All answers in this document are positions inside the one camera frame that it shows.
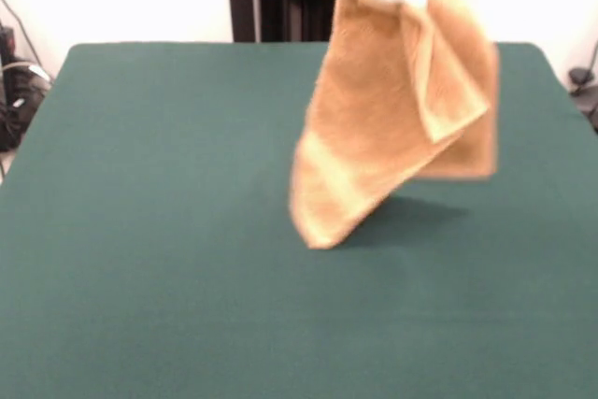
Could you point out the black power adapter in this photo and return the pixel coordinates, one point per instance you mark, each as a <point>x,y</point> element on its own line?
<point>6,39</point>

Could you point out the orange terry towel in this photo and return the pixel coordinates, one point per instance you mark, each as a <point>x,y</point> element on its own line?
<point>374,114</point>

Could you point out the dark green tablecloth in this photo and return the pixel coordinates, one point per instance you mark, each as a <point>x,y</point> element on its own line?
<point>140,231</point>

